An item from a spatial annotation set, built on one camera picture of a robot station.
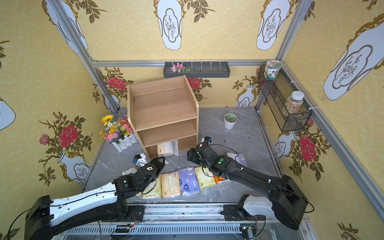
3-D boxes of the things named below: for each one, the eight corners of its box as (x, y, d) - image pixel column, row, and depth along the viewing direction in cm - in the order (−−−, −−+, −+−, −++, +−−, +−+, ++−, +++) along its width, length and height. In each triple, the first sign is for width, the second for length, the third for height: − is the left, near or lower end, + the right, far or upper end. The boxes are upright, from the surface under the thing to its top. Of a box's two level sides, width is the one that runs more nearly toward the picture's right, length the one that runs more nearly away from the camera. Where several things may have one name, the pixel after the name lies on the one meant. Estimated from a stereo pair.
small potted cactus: (224, 129, 110) (226, 120, 102) (222, 121, 114) (224, 113, 107) (235, 129, 110) (238, 120, 102) (233, 121, 114) (236, 113, 107)
